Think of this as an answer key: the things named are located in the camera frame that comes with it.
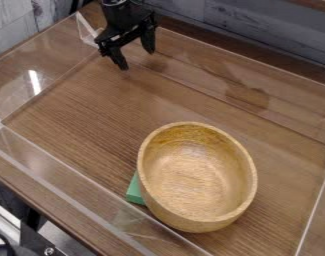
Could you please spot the clear acrylic tray wall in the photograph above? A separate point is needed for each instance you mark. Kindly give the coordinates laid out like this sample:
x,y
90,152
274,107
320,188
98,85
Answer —
x,y
75,116

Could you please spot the black metal bracket with bolt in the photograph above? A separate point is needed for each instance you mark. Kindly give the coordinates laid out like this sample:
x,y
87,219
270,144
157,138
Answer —
x,y
37,243

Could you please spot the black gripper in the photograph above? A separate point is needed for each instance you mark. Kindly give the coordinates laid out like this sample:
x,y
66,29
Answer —
x,y
129,21

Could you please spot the brown wooden oval bowl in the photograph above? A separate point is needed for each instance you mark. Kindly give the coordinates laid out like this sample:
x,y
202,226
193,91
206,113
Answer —
x,y
197,175

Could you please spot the green block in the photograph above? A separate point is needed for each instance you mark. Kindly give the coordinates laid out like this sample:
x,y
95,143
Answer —
x,y
133,193

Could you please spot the clear acrylic corner bracket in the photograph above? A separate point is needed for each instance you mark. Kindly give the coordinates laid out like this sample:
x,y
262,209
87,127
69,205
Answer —
x,y
87,33

